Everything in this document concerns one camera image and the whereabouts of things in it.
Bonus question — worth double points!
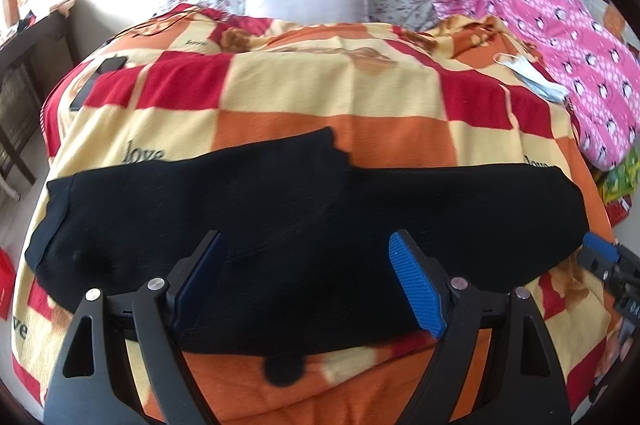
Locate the dark flat device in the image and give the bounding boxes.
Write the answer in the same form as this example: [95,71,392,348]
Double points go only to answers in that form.
[67,72,108,110]

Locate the green printed cloth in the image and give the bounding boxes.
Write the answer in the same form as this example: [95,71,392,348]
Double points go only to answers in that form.
[595,150,640,206]

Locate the black phone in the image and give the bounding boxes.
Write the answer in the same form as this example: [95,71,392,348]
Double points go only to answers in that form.
[95,54,128,73]

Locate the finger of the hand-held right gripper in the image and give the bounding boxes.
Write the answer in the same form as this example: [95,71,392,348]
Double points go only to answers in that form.
[575,249,611,282]
[581,232,626,263]

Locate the dark wooden desk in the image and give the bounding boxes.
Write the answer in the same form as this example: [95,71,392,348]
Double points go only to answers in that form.
[0,0,83,186]

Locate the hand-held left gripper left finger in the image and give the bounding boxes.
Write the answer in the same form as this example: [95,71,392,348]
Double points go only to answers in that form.
[44,230,223,425]

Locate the pink penguin blanket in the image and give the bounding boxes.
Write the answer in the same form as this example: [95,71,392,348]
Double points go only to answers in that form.
[410,0,640,170]

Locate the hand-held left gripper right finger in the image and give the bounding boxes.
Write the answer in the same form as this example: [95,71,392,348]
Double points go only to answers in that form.
[388,230,572,425]

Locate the blue face mask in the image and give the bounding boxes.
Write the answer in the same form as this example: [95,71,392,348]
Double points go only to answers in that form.
[492,51,571,103]

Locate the thin dark cable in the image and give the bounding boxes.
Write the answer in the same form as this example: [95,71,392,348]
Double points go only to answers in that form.
[105,5,226,40]

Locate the black pants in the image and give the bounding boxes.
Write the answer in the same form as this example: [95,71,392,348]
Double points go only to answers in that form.
[24,126,586,388]

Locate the checkered orange red blanket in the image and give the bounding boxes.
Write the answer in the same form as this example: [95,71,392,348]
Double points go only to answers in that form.
[11,2,618,425]

